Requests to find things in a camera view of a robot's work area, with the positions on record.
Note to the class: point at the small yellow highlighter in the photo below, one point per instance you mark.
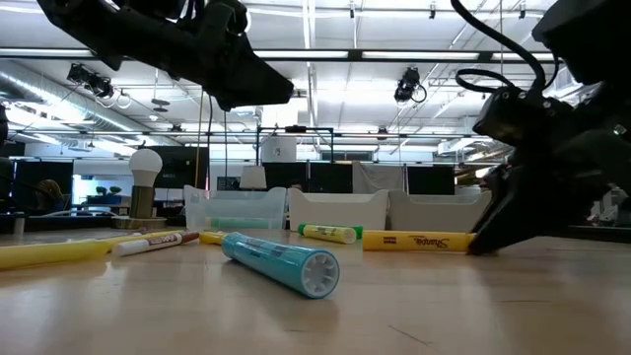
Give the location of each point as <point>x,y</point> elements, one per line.
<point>212,238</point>

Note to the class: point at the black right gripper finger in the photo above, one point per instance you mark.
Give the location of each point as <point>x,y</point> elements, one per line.
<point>495,182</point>
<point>508,217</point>

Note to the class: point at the black aluminium table frame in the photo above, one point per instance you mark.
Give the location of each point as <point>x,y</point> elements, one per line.
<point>59,223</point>

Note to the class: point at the green potted plants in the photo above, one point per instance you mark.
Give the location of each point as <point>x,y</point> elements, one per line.
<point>108,191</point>

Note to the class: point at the red Expo marker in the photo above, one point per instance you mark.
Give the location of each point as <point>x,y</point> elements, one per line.
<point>158,242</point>

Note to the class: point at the black ceiling light cluster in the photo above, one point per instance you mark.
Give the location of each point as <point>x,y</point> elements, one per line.
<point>91,81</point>

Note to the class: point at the long yellow highlighter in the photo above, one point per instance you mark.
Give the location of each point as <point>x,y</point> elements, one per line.
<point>49,253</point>

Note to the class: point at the white cup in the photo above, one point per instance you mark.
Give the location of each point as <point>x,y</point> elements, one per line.
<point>19,224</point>

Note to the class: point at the white box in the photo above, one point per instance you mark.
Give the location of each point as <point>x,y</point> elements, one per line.
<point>278,148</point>

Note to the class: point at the black panel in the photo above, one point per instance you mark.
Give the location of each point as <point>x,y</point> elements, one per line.
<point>431,180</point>
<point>320,177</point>
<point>182,167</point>
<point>27,172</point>

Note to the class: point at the slim yellow marker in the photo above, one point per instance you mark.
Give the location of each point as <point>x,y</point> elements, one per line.
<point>148,236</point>

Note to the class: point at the translucent plastic bin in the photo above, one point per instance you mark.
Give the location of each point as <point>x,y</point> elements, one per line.
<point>231,204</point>

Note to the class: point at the large orange-yellow Sharpie highlighter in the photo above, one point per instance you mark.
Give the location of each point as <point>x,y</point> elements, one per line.
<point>419,241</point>

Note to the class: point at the pale grey plastic bin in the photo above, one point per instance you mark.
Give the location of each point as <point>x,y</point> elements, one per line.
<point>439,212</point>

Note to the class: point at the person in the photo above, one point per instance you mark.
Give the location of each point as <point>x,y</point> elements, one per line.
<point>49,192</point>

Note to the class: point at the white plastic bin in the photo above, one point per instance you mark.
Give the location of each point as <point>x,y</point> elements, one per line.
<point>337,209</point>

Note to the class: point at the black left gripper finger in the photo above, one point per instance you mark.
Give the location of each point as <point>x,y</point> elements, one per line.
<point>246,71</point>
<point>241,98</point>

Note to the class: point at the white lampshade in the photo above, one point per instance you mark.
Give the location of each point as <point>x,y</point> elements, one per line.
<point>253,178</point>

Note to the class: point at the grey cloth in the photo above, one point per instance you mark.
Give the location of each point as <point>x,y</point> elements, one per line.
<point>377,177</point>

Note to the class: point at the thick teal marker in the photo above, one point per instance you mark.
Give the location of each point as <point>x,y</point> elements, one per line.
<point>276,261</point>

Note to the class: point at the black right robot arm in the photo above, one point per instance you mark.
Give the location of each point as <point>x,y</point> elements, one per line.
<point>591,39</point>

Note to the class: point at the wooden bulb base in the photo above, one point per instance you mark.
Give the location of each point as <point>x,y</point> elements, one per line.
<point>142,202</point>

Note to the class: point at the white light bulb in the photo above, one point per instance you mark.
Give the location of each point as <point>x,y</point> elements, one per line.
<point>145,165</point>

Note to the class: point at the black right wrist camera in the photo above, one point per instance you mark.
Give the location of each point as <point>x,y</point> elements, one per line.
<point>522,118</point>

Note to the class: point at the long ceiling light bar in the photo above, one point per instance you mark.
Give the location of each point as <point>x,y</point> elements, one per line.
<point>305,54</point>

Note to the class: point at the yellow Sharpie highlighter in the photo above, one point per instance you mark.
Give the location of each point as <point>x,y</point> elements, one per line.
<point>328,234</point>

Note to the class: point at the black overhead camera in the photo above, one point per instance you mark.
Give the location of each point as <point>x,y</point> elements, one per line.
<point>407,85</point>

